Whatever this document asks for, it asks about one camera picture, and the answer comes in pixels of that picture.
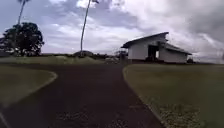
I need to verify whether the white building with dark roof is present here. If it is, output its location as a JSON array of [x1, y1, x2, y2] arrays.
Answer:
[[120, 31, 194, 64]]

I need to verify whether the dark asphalt path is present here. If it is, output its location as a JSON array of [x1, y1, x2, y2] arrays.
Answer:
[[0, 62, 166, 128]]

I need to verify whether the tall palm tree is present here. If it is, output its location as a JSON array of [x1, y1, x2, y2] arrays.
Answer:
[[79, 0, 100, 57]]

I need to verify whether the grass strip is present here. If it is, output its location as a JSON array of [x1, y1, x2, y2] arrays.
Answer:
[[0, 55, 106, 66]]

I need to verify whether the grass lawn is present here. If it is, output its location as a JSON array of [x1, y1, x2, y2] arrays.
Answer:
[[0, 64, 58, 108], [122, 63, 224, 128]]

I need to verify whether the round dark tree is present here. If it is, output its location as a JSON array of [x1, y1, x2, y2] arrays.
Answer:
[[0, 21, 45, 57]]

